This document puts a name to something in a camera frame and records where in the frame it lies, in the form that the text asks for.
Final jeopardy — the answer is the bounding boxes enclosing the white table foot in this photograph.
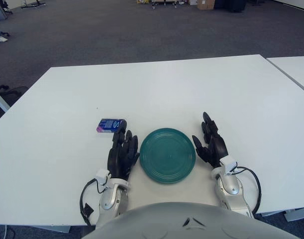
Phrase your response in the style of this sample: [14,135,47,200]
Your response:
[256,208,304,222]

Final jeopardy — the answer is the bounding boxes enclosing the blue gum pack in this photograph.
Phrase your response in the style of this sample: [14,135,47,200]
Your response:
[96,119,128,134]

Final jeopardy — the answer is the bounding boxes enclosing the black cabinet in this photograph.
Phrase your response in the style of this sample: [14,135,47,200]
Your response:
[215,0,247,13]

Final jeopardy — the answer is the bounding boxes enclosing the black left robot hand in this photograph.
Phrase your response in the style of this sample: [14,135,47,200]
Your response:
[107,125,140,181]

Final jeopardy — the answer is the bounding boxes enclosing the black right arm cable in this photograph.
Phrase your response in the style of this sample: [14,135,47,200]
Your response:
[228,166,262,217]

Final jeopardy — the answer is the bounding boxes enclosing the black floor stand base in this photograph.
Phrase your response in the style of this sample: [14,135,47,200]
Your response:
[20,0,46,9]

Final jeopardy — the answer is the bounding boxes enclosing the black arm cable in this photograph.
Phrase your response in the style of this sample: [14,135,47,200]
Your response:
[228,166,262,217]
[79,177,110,226]

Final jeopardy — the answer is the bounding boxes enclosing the white table leg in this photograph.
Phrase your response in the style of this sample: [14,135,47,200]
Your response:
[0,87,10,113]

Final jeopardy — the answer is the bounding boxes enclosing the person leg with white shoe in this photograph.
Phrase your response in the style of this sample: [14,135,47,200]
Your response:
[0,21,9,42]

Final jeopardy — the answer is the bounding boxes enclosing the wheeled metal bench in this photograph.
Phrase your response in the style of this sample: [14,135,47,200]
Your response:
[151,0,178,9]

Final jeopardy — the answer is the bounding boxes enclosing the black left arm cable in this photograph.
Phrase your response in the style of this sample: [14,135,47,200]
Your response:
[79,177,110,226]

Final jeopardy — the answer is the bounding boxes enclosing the brown cardboard box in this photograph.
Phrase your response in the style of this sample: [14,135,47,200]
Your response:
[197,0,215,10]

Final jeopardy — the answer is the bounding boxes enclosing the grey robot torso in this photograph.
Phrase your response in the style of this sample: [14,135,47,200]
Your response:
[82,202,296,239]

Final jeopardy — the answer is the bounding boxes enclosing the green round plate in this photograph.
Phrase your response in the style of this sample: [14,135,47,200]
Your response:
[139,127,197,185]

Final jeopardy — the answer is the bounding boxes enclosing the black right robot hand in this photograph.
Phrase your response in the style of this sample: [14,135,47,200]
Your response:
[192,112,228,168]

